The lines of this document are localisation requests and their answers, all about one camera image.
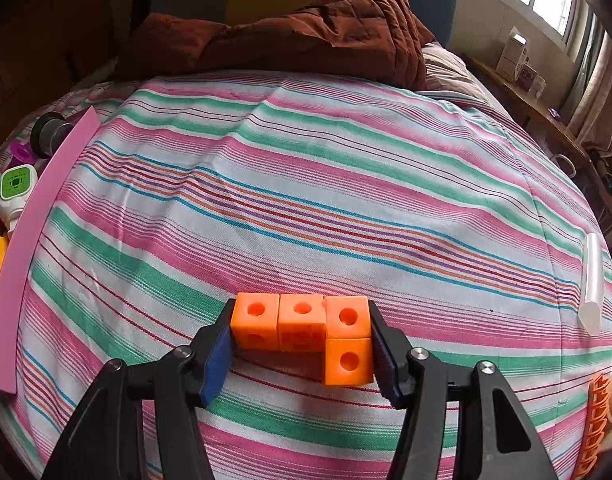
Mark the purple patterned box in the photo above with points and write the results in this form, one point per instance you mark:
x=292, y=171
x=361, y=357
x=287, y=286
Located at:
x=528, y=80

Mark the brown quilted blanket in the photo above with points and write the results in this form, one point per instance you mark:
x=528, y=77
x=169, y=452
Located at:
x=311, y=35

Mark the wooden wardrobe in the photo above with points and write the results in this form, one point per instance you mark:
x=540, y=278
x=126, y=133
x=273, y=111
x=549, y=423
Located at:
x=36, y=35

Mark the white box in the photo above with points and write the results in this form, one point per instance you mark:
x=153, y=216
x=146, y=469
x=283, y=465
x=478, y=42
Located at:
x=510, y=55

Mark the white green dispenser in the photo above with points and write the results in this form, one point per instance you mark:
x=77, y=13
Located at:
x=16, y=185

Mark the beige patterned curtain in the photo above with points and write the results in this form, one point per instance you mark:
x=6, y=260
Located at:
x=593, y=90

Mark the pink green striped bed sheet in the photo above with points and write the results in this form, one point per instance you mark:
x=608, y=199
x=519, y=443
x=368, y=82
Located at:
x=311, y=210

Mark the white translucent tube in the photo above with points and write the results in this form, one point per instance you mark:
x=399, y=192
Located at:
x=590, y=285

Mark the pink cardboard box tray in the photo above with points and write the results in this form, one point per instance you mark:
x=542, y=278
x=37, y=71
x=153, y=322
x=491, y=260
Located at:
x=36, y=240

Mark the black grey jar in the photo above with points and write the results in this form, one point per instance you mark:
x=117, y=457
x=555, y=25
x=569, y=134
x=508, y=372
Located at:
x=48, y=132

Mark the small purple item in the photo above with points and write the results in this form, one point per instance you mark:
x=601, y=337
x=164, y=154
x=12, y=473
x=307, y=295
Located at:
x=555, y=113

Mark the magenta plastic cup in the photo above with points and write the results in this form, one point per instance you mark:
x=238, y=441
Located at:
x=23, y=152

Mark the wooden window shelf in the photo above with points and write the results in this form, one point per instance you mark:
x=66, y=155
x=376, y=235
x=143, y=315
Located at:
x=535, y=105

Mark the orange plastic rack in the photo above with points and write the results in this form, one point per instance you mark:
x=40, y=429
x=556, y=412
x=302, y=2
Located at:
x=593, y=420

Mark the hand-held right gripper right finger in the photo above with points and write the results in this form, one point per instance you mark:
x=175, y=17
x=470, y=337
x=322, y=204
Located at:
x=385, y=365

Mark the beige pillow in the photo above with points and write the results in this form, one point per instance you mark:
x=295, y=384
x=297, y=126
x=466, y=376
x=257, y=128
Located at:
x=450, y=72

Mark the orange cube block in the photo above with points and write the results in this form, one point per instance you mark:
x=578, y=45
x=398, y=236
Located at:
x=346, y=360

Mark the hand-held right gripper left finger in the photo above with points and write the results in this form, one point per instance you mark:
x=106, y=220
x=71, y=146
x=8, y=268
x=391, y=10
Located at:
x=216, y=365

